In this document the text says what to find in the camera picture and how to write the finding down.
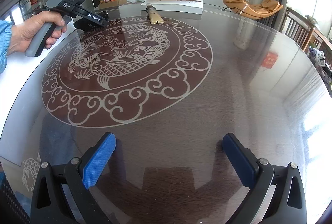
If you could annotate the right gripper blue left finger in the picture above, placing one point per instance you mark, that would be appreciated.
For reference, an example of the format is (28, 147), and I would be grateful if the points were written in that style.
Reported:
(49, 202)

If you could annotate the cardboard box on floor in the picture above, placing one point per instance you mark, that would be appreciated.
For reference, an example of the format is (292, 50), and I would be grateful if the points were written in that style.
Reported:
(112, 4)

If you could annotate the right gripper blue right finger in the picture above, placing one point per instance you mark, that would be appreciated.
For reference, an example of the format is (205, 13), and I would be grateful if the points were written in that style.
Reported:
(288, 203)

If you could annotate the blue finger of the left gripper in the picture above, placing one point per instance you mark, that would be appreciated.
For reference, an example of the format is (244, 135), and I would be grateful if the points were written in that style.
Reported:
(86, 25)

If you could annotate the blue sleeved left forearm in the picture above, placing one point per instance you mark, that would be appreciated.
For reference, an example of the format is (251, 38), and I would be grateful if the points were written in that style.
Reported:
(5, 38)

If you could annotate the wooden dining chair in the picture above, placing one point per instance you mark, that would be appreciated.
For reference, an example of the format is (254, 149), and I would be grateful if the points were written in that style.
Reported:
(301, 30)

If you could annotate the white flat box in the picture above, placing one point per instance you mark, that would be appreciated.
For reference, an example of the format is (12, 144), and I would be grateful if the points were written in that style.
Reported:
(187, 6)

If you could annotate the gold cosmetic tube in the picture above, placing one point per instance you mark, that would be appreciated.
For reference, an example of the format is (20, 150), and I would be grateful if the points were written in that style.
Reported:
(153, 15)

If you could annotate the person left hand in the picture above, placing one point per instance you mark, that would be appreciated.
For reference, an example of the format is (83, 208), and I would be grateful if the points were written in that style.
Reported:
(22, 34)

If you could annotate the orange lounge chair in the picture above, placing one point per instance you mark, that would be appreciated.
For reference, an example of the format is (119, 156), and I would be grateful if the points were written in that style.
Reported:
(263, 10)

